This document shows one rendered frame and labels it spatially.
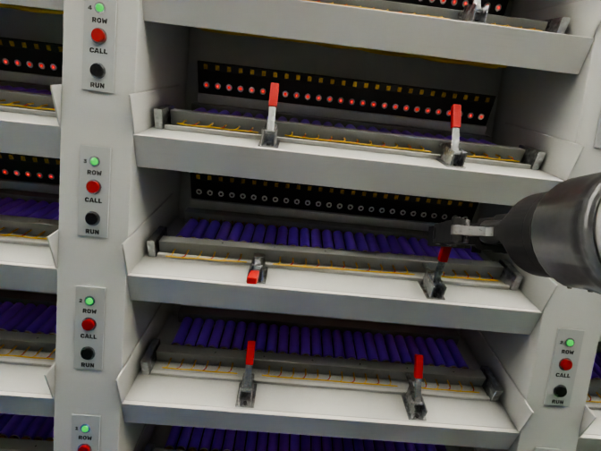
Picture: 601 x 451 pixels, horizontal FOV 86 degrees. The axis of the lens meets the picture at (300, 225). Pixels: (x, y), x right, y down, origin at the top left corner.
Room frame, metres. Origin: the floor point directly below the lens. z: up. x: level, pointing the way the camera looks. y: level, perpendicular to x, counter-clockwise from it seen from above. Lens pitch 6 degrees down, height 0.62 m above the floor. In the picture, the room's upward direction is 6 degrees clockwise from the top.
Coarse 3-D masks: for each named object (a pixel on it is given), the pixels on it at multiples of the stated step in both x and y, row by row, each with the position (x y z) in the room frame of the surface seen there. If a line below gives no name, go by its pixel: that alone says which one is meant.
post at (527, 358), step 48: (528, 0) 0.62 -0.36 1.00; (576, 0) 0.51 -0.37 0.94; (528, 96) 0.58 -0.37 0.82; (576, 96) 0.48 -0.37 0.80; (576, 288) 0.47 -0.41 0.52; (528, 336) 0.48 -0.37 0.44; (528, 384) 0.47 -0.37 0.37; (576, 384) 0.47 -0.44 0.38; (528, 432) 0.46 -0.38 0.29; (576, 432) 0.47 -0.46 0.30
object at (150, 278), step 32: (160, 224) 0.54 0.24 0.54; (384, 224) 0.62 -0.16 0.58; (416, 224) 0.62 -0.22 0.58; (128, 256) 0.43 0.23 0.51; (480, 256) 0.60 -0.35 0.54; (160, 288) 0.45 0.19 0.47; (192, 288) 0.45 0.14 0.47; (224, 288) 0.45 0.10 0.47; (256, 288) 0.45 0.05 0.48; (288, 288) 0.45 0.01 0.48; (320, 288) 0.46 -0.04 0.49; (352, 288) 0.47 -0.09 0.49; (384, 288) 0.47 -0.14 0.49; (416, 288) 0.48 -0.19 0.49; (448, 288) 0.49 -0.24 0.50; (480, 288) 0.50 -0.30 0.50; (512, 288) 0.51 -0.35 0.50; (544, 288) 0.47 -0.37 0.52; (384, 320) 0.47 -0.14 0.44; (416, 320) 0.47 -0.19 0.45; (448, 320) 0.47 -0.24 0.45; (480, 320) 0.47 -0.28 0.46; (512, 320) 0.47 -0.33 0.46
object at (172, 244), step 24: (168, 240) 0.49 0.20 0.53; (192, 240) 0.50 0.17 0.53; (216, 240) 0.51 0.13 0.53; (336, 264) 0.51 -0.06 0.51; (360, 264) 0.51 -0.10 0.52; (384, 264) 0.52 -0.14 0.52; (408, 264) 0.52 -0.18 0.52; (432, 264) 0.52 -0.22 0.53; (456, 264) 0.52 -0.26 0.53; (480, 264) 0.53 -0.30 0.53
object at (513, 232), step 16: (544, 192) 0.28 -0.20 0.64; (512, 208) 0.29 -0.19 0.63; (528, 208) 0.27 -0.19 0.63; (480, 224) 0.32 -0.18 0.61; (496, 224) 0.30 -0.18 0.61; (512, 224) 0.28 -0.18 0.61; (528, 224) 0.26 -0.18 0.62; (480, 240) 0.31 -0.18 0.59; (496, 240) 0.30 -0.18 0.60; (512, 240) 0.27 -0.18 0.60; (528, 240) 0.26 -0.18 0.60; (512, 256) 0.28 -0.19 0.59; (528, 256) 0.26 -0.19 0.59; (528, 272) 0.28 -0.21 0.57; (544, 272) 0.26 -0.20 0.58
